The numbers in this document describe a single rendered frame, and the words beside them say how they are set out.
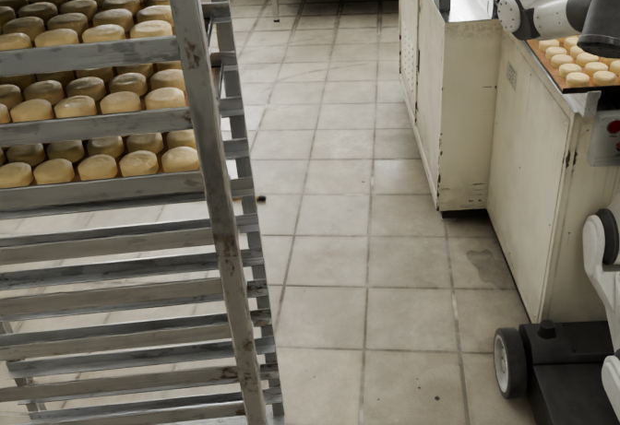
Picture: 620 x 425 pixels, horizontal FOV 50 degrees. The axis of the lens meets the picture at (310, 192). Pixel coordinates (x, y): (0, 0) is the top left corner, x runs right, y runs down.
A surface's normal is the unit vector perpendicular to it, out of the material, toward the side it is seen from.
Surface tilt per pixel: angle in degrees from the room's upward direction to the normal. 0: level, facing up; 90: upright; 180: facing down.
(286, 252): 0
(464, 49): 90
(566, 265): 90
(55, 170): 0
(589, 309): 90
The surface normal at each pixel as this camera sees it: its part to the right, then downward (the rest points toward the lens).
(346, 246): -0.07, -0.84
